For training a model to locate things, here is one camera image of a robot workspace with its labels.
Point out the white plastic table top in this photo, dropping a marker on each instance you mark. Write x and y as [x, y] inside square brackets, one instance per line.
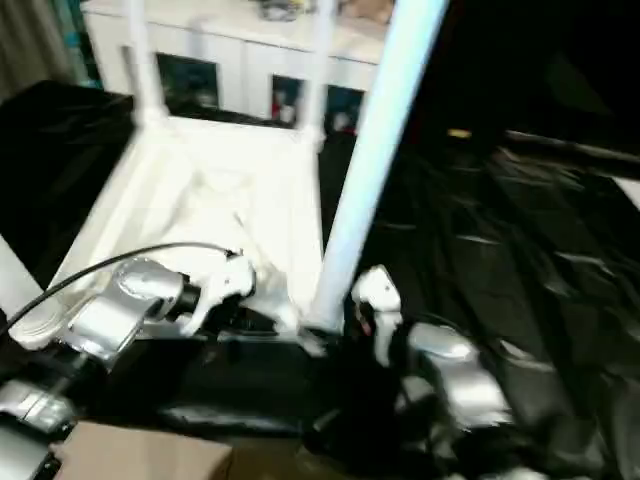
[225, 200]

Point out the white plastic table leg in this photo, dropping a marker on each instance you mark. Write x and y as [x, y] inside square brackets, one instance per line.
[17, 280]
[145, 65]
[317, 70]
[380, 150]

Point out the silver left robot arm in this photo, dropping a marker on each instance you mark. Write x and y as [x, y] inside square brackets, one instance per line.
[115, 310]

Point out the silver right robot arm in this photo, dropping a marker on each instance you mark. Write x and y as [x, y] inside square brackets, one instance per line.
[460, 375]

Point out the black mat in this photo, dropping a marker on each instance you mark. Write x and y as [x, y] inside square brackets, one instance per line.
[500, 250]

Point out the small yellow label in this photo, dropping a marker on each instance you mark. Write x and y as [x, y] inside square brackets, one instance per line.
[457, 133]

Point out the white cabinet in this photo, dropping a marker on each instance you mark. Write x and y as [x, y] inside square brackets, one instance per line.
[240, 40]

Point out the white flat board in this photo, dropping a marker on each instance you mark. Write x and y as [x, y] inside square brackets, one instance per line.
[631, 190]

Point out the grey curtain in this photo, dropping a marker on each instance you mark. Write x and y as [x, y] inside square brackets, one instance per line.
[35, 45]

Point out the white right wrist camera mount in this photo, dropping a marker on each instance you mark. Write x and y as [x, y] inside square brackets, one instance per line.
[380, 295]

